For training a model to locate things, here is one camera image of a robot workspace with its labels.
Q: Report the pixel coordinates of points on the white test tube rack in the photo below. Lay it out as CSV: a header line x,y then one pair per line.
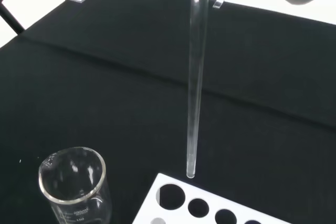
x,y
210,208

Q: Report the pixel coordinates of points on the black cloth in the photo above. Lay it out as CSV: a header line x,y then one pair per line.
x,y
118,90

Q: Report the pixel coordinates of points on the black tripod leg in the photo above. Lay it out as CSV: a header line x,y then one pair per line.
x,y
11,16

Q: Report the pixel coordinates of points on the clear glass beaker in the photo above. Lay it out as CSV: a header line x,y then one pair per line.
x,y
76,182

